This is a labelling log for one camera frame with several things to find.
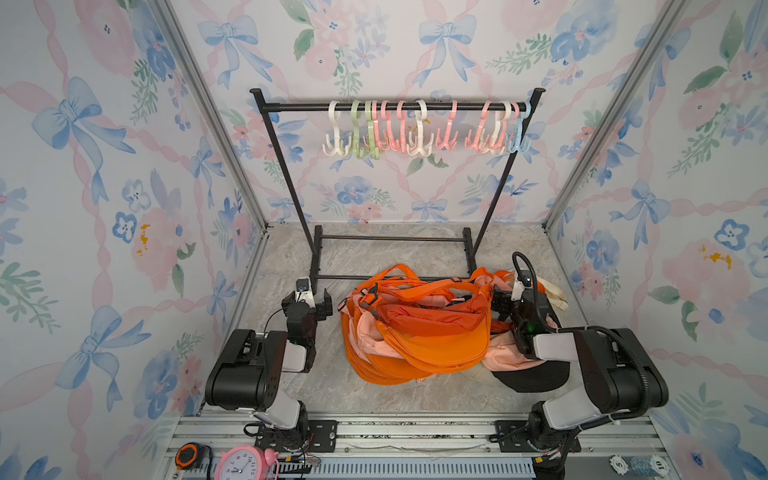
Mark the black metal garment rack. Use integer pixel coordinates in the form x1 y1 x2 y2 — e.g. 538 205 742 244
250 88 520 289

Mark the orange black tape measure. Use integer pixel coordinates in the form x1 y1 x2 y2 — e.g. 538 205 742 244
174 442 213 471

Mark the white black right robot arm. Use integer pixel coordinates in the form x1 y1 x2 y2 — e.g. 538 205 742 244
489 251 670 470

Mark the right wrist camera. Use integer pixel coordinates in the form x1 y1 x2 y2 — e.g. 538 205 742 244
508 270 533 301

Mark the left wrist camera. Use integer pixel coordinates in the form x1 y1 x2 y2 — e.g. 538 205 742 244
294 277 316 308

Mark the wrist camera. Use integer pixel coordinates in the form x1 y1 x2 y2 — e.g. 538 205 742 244
508 270 533 301
294 277 316 308

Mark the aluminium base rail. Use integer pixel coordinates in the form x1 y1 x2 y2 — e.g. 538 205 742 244
149 410 679 480

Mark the light blue plastic hook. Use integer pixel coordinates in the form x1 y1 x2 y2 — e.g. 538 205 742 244
506 101 531 153

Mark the green plastic hook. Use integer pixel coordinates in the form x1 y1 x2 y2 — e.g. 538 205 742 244
350 100 381 160

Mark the black crossbody bag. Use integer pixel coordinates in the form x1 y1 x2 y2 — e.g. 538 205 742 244
493 361 570 393

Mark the pink alarm clock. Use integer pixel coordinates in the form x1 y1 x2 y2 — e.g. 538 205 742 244
214 445 279 480

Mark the white plastic hook middle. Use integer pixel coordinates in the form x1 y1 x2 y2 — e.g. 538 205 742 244
406 99 434 158

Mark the beige crossbody bag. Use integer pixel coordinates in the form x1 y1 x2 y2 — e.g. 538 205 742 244
537 277 568 311

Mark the white plastic hook left end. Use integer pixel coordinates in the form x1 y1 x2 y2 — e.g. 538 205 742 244
322 100 351 157

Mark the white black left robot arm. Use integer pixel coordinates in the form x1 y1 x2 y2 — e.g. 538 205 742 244
204 279 334 451

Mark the pink crossbody bag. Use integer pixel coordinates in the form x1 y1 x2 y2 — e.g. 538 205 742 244
482 270 542 372

